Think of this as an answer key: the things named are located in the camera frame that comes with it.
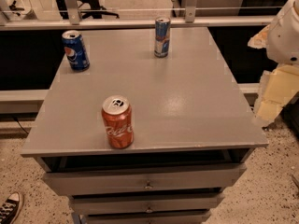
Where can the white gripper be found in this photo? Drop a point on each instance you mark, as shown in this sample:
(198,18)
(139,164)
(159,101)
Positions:
(284,39)

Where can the blue silver redbull can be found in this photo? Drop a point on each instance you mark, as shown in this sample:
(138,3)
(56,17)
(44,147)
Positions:
(162,36)

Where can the red coca-cola can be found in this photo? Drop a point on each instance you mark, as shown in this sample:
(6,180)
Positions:
(117,118)

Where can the blue pepsi can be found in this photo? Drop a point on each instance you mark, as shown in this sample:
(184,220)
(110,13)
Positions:
(74,49)

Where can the grey drawer cabinet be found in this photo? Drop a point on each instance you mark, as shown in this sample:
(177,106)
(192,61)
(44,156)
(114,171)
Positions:
(187,109)

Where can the top grey drawer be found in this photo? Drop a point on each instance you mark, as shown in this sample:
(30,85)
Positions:
(144,179)

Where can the grey drawer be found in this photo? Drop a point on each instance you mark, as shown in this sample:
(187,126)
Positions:
(144,179)
(179,217)
(146,203)

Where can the middle grey drawer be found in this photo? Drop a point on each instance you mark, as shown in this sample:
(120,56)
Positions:
(146,203)

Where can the bottom grey drawer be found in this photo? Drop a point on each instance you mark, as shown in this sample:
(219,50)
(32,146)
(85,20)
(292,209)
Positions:
(179,217)

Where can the black white sneaker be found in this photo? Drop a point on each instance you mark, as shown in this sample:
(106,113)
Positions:
(11,208)

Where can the grey metal rail frame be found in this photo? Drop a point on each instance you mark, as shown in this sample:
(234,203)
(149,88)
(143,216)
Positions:
(68,14)

